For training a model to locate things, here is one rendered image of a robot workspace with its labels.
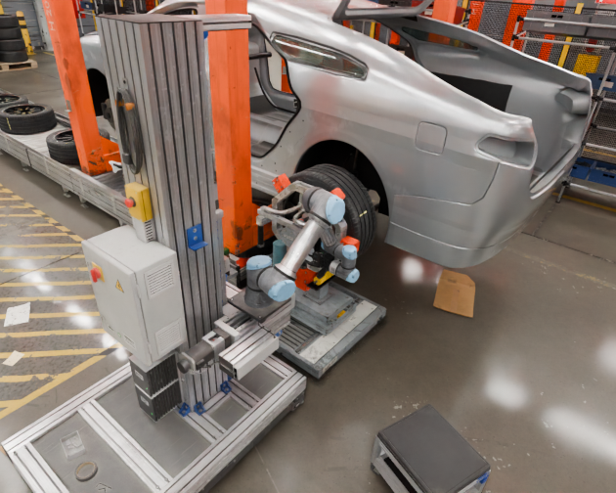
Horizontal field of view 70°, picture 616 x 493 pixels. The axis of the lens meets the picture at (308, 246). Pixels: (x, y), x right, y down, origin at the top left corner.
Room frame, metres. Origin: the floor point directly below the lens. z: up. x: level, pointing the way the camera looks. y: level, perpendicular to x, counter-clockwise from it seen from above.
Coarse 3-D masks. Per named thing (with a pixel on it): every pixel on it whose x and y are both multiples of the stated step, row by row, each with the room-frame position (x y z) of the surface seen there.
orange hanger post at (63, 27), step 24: (48, 0) 3.72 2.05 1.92; (48, 24) 3.78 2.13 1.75; (72, 24) 3.79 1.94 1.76; (72, 48) 3.76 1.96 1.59; (72, 72) 3.73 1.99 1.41; (72, 96) 3.69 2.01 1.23; (72, 120) 3.75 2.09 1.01; (96, 120) 3.82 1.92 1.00; (96, 144) 3.78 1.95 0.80; (96, 168) 3.74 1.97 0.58
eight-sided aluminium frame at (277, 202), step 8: (296, 184) 2.41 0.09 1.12; (304, 184) 2.42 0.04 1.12; (288, 192) 2.43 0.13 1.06; (272, 200) 2.52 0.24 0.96; (280, 200) 2.48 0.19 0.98; (272, 208) 2.52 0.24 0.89; (280, 208) 2.53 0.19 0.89; (272, 224) 2.52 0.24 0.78; (280, 224) 2.53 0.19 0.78; (336, 224) 2.21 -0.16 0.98; (344, 224) 2.23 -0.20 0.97; (280, 232) 2.50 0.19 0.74; (336, 232) 2.20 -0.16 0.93; (344, 232) 2.22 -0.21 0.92; (288, 248) 2.44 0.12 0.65
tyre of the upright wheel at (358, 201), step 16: (304, 176) 2.47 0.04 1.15; (320, 176) 2.41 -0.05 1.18; (336, 176) 2.45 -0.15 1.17; (352, 176) 2.50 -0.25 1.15; (352, 192) 2.38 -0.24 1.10; (352, 208) 2.27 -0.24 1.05; (368, 208) 2.37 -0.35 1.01; (352, 224) 2.24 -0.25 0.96; (368, 224) 2.32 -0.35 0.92; (368, 240) 2.34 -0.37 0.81
